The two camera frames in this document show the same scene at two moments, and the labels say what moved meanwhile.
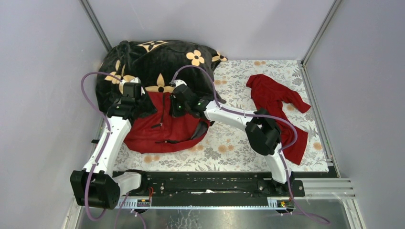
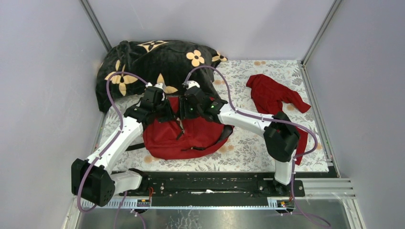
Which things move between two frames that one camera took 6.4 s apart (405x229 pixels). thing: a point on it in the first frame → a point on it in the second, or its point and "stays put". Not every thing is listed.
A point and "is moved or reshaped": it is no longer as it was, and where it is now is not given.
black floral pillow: [159, 65] stays put
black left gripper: [131, 91] → [165, 114]
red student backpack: [158, 131] is moved or reshaped
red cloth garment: [270, 95] stays put
